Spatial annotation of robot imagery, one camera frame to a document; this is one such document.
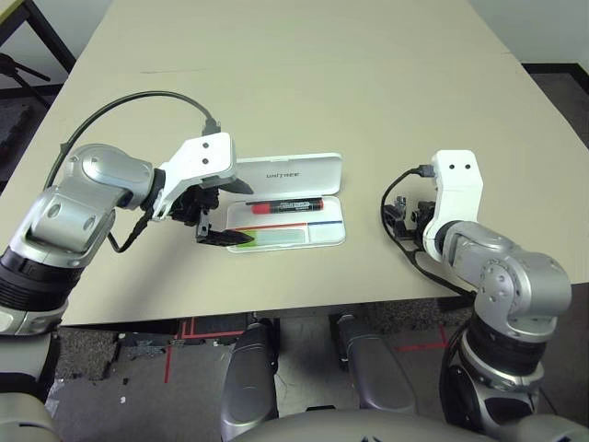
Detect silver robot right leg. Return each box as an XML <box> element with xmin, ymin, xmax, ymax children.
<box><xmin>335</xmin><ymin>314</ymin><xmax>418</xmax><ymax>414</ymax></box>

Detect black table frame bar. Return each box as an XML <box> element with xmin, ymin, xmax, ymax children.
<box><xmin>436</xmin><ymin>297</ymin><xmax>478</xmax><ymax>315</ymax></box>

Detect grey robot torso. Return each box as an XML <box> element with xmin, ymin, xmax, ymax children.
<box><xmin>229</xmin><ymin>408</ymin><xmax>461</xmax><ymax>442</ymax></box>

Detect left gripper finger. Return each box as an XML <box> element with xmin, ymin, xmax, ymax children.
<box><xmin>202</xmin><ymin>228</ymin><xmax>255</xmax><ymax>247</ymax></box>
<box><xmin>219</xmin><ymin>177</ymin><xmax>255</xmax><ymax>195</ymax></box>

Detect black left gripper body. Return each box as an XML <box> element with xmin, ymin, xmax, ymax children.
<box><xmin>170</xmin><ymin>182</ymin><xmax>221</xmax><ymax>244</ymax></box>

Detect red and black marker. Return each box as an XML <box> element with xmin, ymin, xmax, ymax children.
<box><xmin>250</xmin><ymin>196</ymin><xmax>325</xmax><ymax>216</ymax></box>

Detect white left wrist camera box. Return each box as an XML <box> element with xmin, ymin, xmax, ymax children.
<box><xmin>153</xmin><ymin>132</ymin><xmax>239</xmax><ymax>223</ymax></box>

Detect black tripod stand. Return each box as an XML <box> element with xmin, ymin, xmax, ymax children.
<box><xmin>0</xmin><ymin>52</ymin><xmax>51</xmax><ymax>111</ymax></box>

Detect silver robot leg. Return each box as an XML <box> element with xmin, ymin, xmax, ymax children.
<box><xmin>335</xmin><ymin>314</ymin><xmax>418</xmax><ymax>414</ymax></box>
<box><xmin>220</xmin><ymin>320</ymin><xmax>282</xmax><ymax>432</ymax></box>

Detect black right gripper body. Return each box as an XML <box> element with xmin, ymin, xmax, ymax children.
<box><xmin>416</xmin><ymin>201</ymin><xmax>437</xmax><ymax>234</ymax></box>

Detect yellow table with black frame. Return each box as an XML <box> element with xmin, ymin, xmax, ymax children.
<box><xmin>0</xmin><ymin>0</ymin><xmax>77</xmax><ymax>75</ymax></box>

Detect white hinged pencil case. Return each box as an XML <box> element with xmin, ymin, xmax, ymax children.
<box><xmin>225</xmin><ymin>152</ymin><xmax>347</xmax><ymax>254</ymax></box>

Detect silver robot left leg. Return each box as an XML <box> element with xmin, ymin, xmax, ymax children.
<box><xmin>220</xmin><ymin>320</ymin><xmax>282</xmax><ymax>432</ymax></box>

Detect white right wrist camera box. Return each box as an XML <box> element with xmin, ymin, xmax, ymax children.
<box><xmin>421</xmin><ymin>149</ymin><xmax>484</xmax><ymax>262</ymax></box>

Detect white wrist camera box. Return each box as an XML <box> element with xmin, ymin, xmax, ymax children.
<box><xmin>421</xmin><ymin>149</ymin><xmax>484</xmax><ymax>262</ymax></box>
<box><xmin>153</xmin><ymin>132</ymin><xmax>239</xmax><ymax>223</ymax></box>

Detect green highlighter with clear cap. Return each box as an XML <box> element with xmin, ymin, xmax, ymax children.
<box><xmin>234</xmin><ymin>228</ymin><xmax>308</xmax><ymax>249</ymax></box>

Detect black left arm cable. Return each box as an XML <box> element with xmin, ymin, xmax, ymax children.
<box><xmin>44</xmin><ymin>90</ymin><xmax>223</xmax><ymax>254</ymax></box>

